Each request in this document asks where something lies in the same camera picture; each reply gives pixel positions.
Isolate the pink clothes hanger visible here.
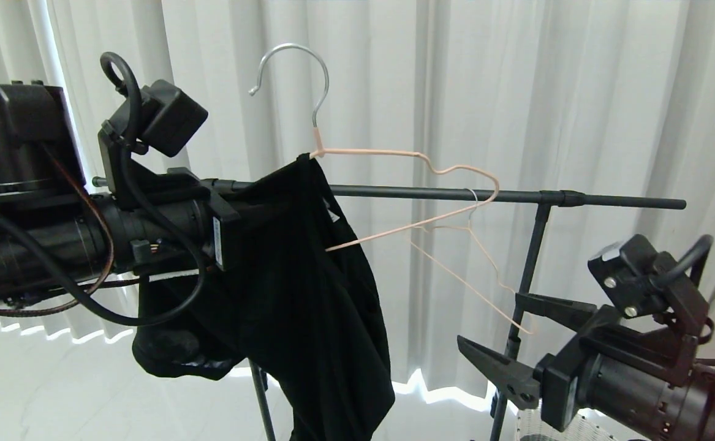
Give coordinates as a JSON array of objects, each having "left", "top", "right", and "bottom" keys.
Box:
[
  {"left": 409, "top": 188, "right": 532, "bottom": 336},
  {"left": 248, "top": 42, "right": 501, "bottom": 253}
]

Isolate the black clothes rack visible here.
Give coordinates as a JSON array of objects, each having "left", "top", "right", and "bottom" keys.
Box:
[{"left": 92, "top": 176, "right": 687, "bottom": 441}]

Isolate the black cable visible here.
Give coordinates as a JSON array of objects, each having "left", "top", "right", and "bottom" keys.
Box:
[
  {"left": 650, "top": 234, "right": 715, "bottom": 290},
  {"left": 0, "top": 51, "right": 208, "bottom": 327}
]

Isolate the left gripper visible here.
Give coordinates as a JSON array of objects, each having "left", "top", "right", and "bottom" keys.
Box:
[{"left": 0, "top": 183, "right": 242, "bottom": 302}]

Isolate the black garment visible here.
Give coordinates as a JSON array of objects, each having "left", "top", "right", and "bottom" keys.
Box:
[{"left": 132, "top": 153, "right": 396, "bottom": 441}]

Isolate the white laundry basket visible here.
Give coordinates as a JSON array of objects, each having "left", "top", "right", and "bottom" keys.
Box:
[{"left": 515, "top": 407, "right": 621, "bottom": 441}]

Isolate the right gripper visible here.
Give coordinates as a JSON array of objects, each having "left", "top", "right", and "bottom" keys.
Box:
[{"left": 456, "top": 293, "right": 715, "bottom": 441}]

